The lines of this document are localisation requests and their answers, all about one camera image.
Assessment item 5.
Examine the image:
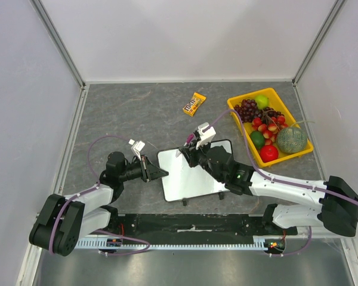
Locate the dark green lime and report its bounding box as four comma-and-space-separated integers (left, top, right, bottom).
250, 130, 266, 150

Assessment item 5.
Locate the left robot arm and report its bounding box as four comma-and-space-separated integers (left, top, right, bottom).
29, 151, 169, 256

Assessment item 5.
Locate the slotted cable duct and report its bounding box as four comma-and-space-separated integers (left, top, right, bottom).
75, 236, 285, 252

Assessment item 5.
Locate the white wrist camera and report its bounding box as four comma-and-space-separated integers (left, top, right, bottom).
194, 122, 216, 150
128, 139, 145, 161

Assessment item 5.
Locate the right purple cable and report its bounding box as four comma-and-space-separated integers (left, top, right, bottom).
207, 109, 358, 257

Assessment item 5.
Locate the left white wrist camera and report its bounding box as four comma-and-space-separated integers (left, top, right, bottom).
128, 139, 145, 161

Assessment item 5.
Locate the pink whiteboard marker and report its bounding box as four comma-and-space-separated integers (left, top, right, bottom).
175, 133, 194, 157

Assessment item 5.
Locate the right aluminium frame post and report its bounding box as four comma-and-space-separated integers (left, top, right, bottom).
292, 0, 346, 87

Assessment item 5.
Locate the red apple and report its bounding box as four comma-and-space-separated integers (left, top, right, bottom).
260, 145, 279, 163

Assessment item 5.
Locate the light green pear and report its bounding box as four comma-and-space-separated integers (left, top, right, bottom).
254, 94, 270, 110

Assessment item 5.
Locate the green netted melon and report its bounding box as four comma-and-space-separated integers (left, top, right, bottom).
276, 120, 314, 154

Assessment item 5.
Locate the left aluminium frame post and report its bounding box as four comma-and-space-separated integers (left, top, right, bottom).
30, 0, 85, 88

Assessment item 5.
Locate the purple grape bunch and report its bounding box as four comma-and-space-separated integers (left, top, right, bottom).
234, 99, 263, 123

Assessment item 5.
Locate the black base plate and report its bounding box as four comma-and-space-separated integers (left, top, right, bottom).
105, 214, 298, 245

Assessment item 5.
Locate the white whiteboard black frame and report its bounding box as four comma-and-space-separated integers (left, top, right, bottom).
157, 148, 227, 202

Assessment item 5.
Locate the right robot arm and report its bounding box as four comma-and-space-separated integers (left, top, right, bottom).
178, 142, 358, 237

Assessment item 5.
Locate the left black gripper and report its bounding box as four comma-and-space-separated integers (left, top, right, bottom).
119, 154, 168, 182

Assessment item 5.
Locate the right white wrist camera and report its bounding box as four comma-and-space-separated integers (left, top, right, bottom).
194, 122, 216, 150

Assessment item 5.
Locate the yellow candy packet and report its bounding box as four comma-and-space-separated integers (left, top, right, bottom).
183, 92, 206, 117

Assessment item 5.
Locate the aluminium frame post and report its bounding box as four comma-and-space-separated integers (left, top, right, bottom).
292, 0, 346, 87
30, 0, 85, 88

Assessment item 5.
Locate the yellow plastic tray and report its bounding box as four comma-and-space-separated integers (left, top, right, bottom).
227, 88, 313, 167

